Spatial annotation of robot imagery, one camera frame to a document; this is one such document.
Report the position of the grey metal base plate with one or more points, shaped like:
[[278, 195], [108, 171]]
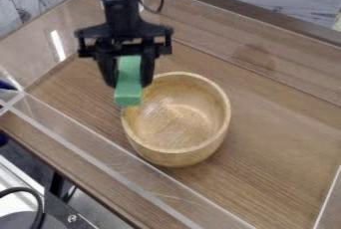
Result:
[[61, 216]]

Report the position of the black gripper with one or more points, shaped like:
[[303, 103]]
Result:
[[125, 35]]

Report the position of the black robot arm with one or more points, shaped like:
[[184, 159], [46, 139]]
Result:
[[125, 35]]

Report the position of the brown wooden bowl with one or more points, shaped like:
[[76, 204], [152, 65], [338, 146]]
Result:
[[179, 126]]

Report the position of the blue object at edge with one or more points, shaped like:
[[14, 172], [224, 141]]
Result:
[[7, 86]]

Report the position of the green rectangular block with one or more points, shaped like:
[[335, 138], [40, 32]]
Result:
[[129, 90]]

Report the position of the black table leg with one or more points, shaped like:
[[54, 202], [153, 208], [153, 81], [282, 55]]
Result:
[[57, 184]]

